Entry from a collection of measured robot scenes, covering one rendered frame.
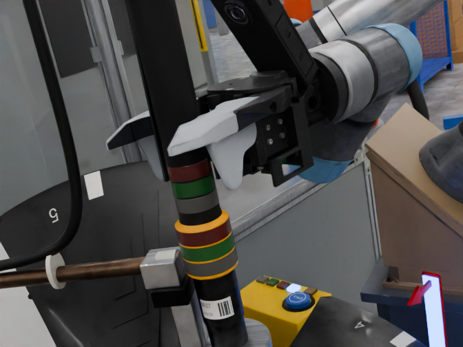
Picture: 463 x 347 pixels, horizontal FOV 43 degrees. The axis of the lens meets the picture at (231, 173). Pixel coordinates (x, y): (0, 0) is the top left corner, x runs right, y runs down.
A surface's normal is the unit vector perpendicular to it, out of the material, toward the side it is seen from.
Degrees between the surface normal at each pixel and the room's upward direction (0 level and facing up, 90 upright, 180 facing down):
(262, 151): 90
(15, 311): 50
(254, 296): 0
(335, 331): 11
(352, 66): 62
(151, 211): 37
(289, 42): 92
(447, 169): 67
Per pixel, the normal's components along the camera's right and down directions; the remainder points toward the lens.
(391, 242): -0.50, 0.36
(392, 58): 0.65, -0.11
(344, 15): -0.36, -0.07
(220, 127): 0.63, 0.12
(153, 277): -0.15, 0.34
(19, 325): 0.42, -0.54
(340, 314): -0.02, -0.89
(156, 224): -0.15, -0.55
